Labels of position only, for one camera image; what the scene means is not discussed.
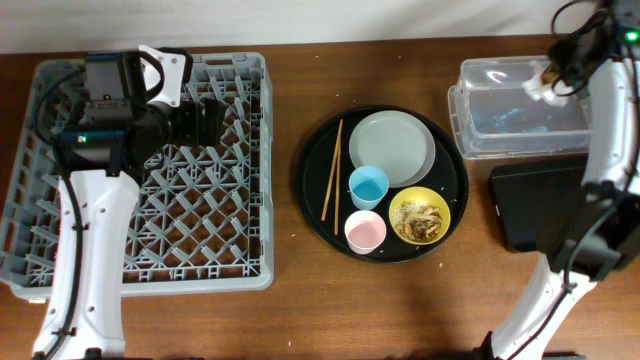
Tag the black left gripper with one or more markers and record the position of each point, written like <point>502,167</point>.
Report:
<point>195,114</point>

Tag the light blue cup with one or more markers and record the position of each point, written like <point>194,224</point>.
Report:
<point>368,185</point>

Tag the pink cup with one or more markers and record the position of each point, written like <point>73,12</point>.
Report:
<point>365,231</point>

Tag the food scraps and peanut shells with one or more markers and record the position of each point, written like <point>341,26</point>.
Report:
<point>416,221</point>

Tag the yellow bowl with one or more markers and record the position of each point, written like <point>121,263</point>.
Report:
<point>429,196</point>

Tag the tissue with gold wrapper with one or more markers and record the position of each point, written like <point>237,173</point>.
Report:
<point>546,84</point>

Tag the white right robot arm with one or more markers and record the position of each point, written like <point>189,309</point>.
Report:
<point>600,58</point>

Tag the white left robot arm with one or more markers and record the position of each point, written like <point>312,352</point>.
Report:
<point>133,109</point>

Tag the grey dishwasher rack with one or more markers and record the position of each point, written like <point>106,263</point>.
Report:
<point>203,222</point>

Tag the round black tray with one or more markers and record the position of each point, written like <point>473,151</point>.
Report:
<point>448,177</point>

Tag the left wooden chopstick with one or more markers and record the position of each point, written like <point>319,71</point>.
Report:
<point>333,170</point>

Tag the grey plate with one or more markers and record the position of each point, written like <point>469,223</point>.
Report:
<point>395,142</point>

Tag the clear plastic bin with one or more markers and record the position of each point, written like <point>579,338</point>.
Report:
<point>492,116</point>

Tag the black rectangular tray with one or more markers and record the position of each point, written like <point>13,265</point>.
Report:
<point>526,195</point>

